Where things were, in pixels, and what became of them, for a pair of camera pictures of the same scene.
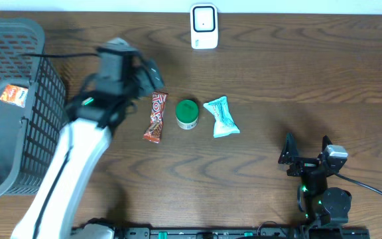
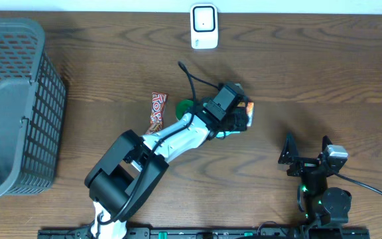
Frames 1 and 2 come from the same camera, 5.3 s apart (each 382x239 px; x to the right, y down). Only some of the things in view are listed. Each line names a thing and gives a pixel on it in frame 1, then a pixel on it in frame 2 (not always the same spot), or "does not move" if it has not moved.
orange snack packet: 15,94 to 250,111
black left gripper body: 130,79 to 237,119
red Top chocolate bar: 158,103 does not move
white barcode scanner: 204,26 does not move
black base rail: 242,232 does not move
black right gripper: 303,164 does not move
